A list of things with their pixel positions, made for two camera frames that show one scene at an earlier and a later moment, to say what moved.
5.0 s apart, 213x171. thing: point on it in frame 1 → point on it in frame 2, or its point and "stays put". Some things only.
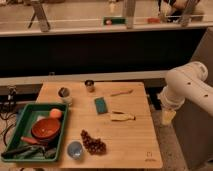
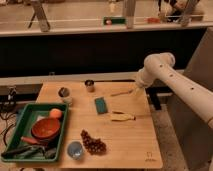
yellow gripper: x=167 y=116 → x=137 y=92
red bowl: x=46 y=128 stays put
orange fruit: x=55 y=113 stays put
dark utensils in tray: x=32 y=152 stays put
